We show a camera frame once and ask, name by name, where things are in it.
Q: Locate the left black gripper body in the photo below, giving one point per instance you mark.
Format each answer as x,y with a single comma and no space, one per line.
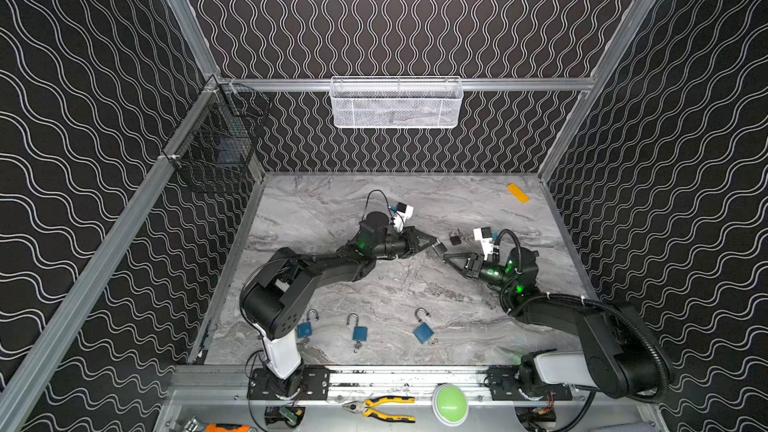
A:
411,242

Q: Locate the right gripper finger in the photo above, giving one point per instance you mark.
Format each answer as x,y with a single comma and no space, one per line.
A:
457,256
459,265

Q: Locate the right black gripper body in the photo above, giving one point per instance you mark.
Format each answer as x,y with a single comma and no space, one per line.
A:
473,266

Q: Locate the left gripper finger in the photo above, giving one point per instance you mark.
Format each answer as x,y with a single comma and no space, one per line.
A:
424,247
424,236

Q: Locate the black padlock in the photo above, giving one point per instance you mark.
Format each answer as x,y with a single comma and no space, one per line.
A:
455,237
439,249

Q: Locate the blue padlock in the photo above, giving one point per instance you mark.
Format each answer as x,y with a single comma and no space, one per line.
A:
359,333
304,330
423,332

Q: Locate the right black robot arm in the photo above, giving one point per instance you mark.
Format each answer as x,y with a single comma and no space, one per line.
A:
618,356

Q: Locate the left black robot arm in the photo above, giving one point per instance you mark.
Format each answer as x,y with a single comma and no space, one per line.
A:
274,297

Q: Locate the yellow block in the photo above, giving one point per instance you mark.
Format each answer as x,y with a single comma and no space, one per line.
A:
518,193

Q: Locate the green round button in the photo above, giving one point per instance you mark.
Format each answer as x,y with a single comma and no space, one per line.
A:
450,405

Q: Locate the green circuit board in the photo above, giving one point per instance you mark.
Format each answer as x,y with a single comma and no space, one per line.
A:
284,417

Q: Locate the orange tool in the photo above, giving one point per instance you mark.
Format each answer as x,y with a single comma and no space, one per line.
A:
227,427

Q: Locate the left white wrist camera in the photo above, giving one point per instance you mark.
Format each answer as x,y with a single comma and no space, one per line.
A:
401,213

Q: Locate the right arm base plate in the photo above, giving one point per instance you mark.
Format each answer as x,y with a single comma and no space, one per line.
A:
507,384

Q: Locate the white wire basket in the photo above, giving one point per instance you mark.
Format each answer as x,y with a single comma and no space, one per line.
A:
389,102

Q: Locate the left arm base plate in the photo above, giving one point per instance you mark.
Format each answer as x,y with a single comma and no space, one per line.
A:
308,382

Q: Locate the black wire basket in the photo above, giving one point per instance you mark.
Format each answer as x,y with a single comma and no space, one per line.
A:
219,155

